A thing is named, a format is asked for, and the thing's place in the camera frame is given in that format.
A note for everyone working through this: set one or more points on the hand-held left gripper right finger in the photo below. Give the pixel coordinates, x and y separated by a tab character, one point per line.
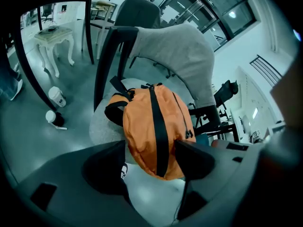
196	162

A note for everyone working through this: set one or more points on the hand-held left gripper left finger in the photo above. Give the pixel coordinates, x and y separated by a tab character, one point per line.
104	169

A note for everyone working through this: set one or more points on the orange cloth bag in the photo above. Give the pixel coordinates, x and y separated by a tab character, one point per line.
142	126

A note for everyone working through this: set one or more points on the beige upholstered chair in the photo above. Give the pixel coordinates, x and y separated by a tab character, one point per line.
180	51

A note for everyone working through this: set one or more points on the black mesh office chair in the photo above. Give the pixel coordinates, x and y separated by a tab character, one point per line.
225	93

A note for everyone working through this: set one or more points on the dark grey upholstered chair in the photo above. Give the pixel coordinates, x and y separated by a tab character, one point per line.
137	11

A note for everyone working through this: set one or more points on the black cup with white lid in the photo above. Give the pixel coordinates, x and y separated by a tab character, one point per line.
56	119

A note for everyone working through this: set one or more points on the white paper cup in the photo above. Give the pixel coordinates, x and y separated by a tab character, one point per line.
57	97

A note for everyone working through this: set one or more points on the marble table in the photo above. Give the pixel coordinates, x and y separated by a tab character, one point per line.
88	32

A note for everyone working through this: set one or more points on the wooden stool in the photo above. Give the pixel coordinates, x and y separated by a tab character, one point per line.
101	27

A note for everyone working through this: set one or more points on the white ornate stool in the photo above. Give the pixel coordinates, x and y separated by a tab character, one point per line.
53	35

